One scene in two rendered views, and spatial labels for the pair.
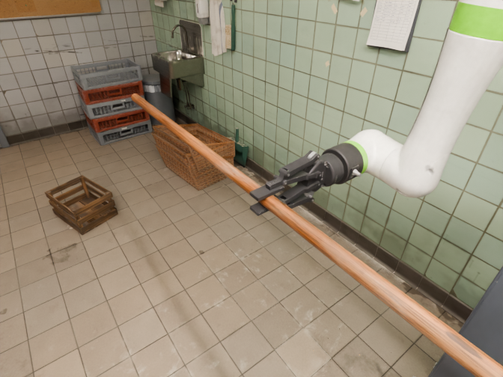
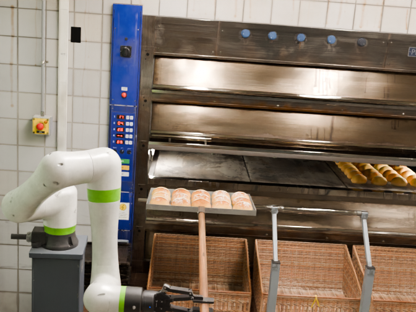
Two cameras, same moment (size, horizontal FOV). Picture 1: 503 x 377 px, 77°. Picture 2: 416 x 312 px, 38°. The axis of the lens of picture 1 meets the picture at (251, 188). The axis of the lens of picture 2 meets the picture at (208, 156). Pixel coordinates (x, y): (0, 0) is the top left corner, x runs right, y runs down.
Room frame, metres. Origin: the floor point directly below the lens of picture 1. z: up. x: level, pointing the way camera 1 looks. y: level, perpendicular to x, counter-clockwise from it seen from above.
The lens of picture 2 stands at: (2.10, 1.00, 2.16)
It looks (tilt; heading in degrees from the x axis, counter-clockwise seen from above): 14 degrees down; 214
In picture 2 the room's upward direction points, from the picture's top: 4 degrees clockwise
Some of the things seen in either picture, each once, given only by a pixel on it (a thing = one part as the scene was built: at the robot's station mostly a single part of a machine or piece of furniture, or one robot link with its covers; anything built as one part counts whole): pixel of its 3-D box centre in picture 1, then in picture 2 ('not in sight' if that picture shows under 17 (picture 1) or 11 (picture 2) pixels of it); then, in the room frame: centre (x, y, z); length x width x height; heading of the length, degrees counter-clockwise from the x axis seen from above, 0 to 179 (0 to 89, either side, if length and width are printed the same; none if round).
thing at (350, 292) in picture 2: not in sight; (305, 279); (-0.87, -0.29, 0.72); 0.56 x 0.49 x 0.28; 127
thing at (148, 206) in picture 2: not in sight; (200, 199); (-0.42, -0.73, 1.19); 0.55 x 0.36 x 0.03; 126
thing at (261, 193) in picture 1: (266, 190); (203, 299); (0.54, -0.03, 1.21); 0.07 x 0.03 x 0.01; 126
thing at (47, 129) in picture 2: not in sight; (42, 124); (-0.14, -1.66, 1.46); 0.10 x 0.07 x 0.10; 126
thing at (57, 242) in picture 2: not in sight; (45, 236); (0.56, -0.80, 1.23); 0.26 x 0.15 x 0.06; 130
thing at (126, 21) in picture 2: not in sight; (135, 155); (-1.19, -1.87, 1.07); 1.93 x 0.16 x 2.15; 36
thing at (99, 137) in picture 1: (120, 126); not in sight; (3.41, 1.51, 0.08); 0.60 x 0.40 x 0.16; 128
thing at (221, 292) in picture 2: not in sight; (199, 273); (-0.51, -0.77, 0.72); 0.56 x 0.49 x 0.28; 126
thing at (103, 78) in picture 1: (107, 73); not in sight; (3.41, 1.51, 0.68); 0.60 x 0.40 x 0.16; 126
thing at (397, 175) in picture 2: not in sight; (376, 169); (-1.77, -0.27, 1.21); 0.61 x 0.48 x 0.06; 36
